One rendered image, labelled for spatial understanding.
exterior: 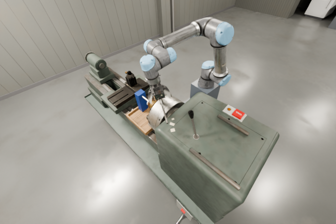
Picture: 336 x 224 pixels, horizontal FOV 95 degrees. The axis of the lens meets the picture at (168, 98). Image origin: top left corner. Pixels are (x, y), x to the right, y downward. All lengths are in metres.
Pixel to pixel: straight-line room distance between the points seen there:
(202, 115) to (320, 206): 1.87
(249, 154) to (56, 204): 2.18
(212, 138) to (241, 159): 0.17
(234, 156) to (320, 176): 1.92
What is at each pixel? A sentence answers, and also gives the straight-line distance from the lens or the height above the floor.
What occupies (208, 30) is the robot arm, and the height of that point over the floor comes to 1.68.
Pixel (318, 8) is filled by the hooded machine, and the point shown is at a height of 0.29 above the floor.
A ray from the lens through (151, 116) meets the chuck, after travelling 1.15.
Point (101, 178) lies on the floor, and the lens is 2.36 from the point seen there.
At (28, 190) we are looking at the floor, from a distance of 2.79.
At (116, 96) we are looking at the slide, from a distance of 1.67.
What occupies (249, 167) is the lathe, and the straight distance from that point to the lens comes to 0.94.
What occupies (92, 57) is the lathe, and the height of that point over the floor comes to 1.15.
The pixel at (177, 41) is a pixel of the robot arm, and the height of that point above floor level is 1.65.
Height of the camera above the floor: 2.07
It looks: 46 degrees down
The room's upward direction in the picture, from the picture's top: 4 degrees counter-clockwise
